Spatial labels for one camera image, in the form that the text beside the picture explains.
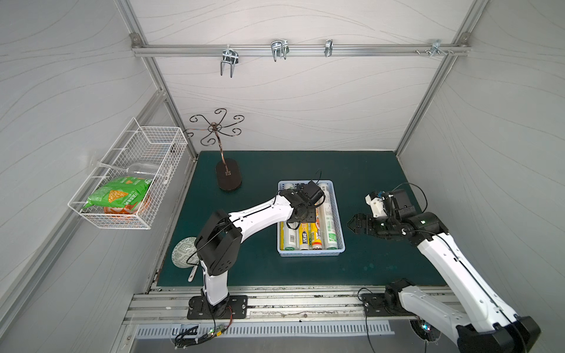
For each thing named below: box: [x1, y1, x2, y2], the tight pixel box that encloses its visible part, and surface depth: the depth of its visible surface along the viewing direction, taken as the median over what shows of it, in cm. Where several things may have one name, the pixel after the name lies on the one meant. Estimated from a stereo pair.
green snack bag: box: [83, 176, 154, 209], surface depth 56 cm
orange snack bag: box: [102, 202, 139, 215], surface depth 58 cm
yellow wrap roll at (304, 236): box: [297, 222, 310, 251], surface depth 84 cm
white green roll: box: [318, 182, 339, 251], surface depth 87 cm
